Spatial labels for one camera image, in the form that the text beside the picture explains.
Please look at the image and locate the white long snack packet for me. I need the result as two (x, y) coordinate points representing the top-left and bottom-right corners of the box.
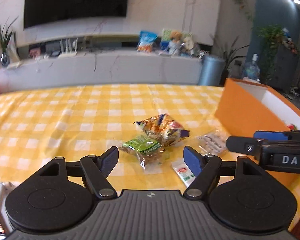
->
(171, 160), (196, 187)

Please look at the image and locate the white yam balls bag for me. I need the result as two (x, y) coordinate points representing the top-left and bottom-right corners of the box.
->
(196, 129), (229, 157)

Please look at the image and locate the yellow blue chips bag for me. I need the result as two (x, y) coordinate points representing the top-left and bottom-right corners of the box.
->
(134, 114), (190, 147)

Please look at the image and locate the green label snack bag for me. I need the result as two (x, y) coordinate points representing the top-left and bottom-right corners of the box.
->
(119, 135), (165, 170)

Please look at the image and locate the orange cardboard box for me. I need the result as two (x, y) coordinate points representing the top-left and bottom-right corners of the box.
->
(214, 77), (300, 188)

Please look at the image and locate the water jug with pump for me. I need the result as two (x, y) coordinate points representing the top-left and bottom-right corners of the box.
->
(243, 54), (260, 81)

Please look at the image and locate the yellow checkered tablecloth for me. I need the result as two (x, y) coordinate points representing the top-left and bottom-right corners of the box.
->
(0, 85), (223, 191)

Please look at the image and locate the dark cabinet with plants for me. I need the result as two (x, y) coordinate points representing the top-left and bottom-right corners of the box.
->
(257, 24), (300, 92)

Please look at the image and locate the blue grey trash bin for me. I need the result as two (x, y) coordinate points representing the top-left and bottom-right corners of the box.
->
(198, 54), (225, 86)

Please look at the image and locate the tall floor plant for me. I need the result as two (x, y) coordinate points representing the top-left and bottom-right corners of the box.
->
(210, 34), (249, 86)

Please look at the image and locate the white marble tv console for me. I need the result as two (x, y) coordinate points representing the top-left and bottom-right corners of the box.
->
(0, 50), (202, 93)

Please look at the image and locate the white wifi router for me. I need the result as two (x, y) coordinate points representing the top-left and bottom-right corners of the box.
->
(58, 38), (78, 58)

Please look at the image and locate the teddy bear toy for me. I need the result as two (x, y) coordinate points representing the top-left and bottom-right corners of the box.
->
(168, 30), (183, 55)

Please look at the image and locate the blue snack bag on console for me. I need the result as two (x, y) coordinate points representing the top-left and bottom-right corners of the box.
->
(136, 30), (158, 53)

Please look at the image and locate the potted green grass plant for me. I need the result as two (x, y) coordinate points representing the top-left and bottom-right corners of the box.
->
(0, 17), (19, 67)

